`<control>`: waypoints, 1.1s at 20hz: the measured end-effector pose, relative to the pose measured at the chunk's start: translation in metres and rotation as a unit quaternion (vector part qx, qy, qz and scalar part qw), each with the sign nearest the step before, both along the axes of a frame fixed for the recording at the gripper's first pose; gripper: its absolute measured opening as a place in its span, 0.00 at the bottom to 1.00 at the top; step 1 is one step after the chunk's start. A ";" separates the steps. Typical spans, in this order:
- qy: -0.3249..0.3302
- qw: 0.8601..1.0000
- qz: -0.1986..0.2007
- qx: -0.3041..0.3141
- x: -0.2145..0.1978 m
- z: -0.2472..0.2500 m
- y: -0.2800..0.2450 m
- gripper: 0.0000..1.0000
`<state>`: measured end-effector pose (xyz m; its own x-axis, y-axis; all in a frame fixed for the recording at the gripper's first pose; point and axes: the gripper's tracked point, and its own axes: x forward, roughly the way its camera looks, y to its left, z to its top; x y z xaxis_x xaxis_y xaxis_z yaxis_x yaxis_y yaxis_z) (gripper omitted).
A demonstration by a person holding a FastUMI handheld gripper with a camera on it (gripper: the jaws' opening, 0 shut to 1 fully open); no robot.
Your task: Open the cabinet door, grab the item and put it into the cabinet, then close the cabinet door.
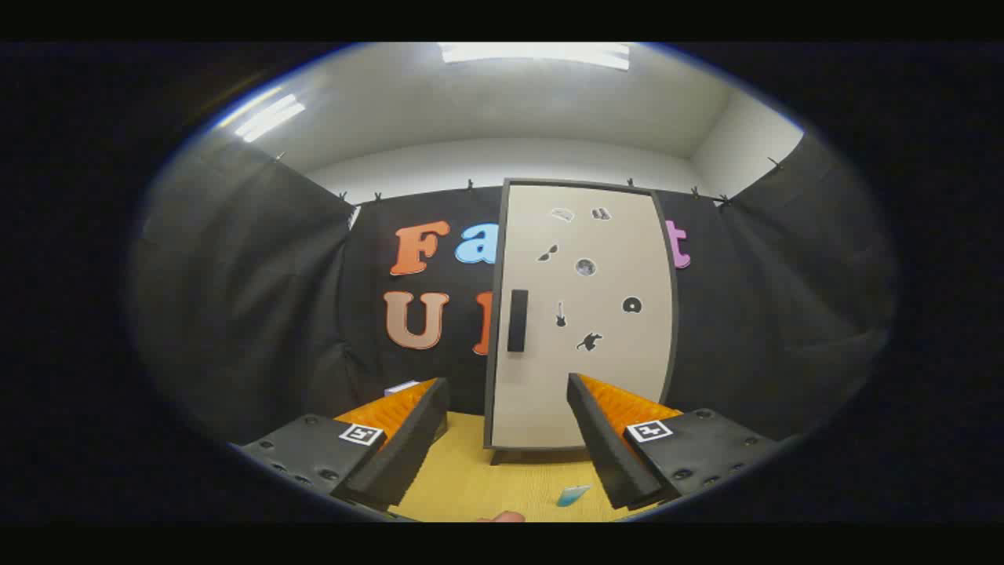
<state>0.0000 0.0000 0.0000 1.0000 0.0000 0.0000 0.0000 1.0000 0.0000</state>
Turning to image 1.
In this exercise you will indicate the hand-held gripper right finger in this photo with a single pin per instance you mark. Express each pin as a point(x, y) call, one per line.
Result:
point(604, 447)

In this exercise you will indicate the blue book box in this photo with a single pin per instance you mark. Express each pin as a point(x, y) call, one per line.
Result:
point(401, 387)

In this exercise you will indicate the white and blue tube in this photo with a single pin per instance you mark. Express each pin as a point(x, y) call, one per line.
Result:
point(572, 496)

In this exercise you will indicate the black backdrop cloth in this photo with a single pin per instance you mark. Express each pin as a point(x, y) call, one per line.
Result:
point(784, 314)

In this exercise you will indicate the grey cabinet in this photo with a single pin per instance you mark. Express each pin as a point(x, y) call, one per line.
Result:
point(675, 329)

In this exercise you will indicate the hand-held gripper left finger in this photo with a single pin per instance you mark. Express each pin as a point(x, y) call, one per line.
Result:
point(408, 447)

